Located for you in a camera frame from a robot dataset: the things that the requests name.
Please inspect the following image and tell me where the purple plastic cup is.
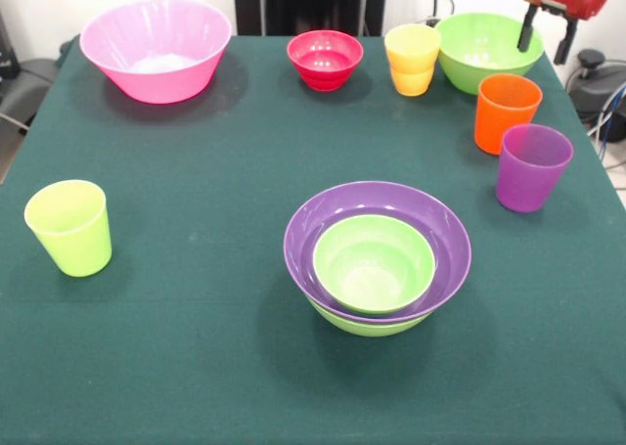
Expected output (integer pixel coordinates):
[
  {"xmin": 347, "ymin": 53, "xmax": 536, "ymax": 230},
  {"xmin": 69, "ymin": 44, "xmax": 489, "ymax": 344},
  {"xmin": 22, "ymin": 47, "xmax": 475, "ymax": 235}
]
[{"xmin": 495, "ymin": 123, "xmax": 574, "ymax": 214}]

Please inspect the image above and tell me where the orange plastic cup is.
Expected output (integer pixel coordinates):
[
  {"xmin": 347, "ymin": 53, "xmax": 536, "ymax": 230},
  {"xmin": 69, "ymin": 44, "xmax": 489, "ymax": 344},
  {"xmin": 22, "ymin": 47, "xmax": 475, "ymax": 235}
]
[{"xmin": 472, "ymin": 73, "xmax": 544, "ymax": 156}]

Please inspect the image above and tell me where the small crimson plastic bowl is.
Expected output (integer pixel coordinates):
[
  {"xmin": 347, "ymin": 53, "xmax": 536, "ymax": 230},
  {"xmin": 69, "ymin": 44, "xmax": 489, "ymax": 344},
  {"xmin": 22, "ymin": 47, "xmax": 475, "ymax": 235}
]
[{"xmin": 286, "ymin": 29, "xmax": 365, "ymax": 93}]

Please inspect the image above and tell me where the yellow plastic cup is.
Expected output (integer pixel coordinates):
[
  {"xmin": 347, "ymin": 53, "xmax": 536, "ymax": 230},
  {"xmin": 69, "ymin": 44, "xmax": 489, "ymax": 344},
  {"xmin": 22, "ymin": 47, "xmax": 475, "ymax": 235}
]
[
  {"xmin": 389, "ymin": 63, "xmax": 436, "ymax": 98},
  {"xmin": 383, "ymin": 23, "xmax": 443, "ymax": 73}
]

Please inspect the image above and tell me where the large green plastic bowl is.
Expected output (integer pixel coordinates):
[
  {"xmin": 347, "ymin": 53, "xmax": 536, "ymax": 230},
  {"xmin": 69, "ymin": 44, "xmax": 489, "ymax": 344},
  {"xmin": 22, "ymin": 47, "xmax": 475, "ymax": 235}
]
[{"xmin": 434, "ymin": 12, "xmax": 546, "ymax": 96}]

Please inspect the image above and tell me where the purple plastic bowl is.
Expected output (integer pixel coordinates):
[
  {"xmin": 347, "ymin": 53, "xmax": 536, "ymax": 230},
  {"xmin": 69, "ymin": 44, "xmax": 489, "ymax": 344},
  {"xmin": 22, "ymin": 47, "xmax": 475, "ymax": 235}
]
[{"xmin": 283, "ymin": 180, "xmax": 473, "ymax": 325}]

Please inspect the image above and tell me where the medium green plastic bowl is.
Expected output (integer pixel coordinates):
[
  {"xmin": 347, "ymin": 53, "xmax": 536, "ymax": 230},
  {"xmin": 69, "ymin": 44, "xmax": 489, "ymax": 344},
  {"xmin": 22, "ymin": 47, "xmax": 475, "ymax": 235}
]
[{"xmin": 307, "ymin": 297, "xmax": 432, "ymax": 338}]

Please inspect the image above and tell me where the lime green plastic cup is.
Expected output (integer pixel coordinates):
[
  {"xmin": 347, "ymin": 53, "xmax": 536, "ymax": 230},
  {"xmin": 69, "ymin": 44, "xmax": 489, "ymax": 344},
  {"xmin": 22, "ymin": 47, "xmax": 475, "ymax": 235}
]
[{"xmin": 23, "ymin": 179, "xmax": 113, "ymax": 279}]

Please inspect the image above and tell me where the dark green tablecloth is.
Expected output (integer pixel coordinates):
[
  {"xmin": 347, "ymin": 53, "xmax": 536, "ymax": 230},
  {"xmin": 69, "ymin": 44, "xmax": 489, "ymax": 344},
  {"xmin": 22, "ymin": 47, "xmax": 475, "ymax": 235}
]
[{"xmin": 0, "ymin": 33, "xmax": 626, "ymax": 445}]

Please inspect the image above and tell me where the small green plastic bowl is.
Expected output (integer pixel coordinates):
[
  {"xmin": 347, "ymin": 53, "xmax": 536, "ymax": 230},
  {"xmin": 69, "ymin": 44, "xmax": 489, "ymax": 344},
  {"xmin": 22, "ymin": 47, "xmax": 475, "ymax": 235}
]
[{"xmin": 312, "ymin": 213, "xmax": 437, "ymax": 318}]

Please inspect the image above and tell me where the large pink plastic bowl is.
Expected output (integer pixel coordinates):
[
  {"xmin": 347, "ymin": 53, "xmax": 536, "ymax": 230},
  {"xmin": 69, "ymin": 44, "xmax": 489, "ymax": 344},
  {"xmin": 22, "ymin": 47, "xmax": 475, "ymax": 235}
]
[{"xmin": 78, "ymin": 0, "xmax": 234, "ymax": 106}]

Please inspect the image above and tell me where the tangle of cables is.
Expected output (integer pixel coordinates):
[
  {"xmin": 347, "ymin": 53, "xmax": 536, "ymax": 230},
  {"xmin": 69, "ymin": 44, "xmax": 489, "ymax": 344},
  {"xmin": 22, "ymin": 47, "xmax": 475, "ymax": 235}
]
[{"xmin": 585, "ymin": 80, "xmax": 626, "ymax": 172}]

